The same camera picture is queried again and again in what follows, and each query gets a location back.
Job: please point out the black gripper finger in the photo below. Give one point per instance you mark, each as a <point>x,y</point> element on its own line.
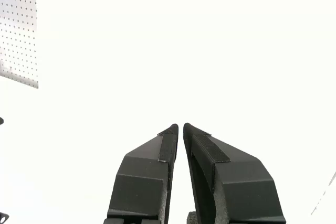
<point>244,195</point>
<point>141,182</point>

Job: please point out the small black knob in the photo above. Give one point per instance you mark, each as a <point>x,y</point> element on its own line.
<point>1,121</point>

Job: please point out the white perforated pegboard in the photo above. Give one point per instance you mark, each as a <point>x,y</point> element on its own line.
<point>18,24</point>

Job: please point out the black slotted bracket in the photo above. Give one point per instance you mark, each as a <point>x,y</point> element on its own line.
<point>3,218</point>

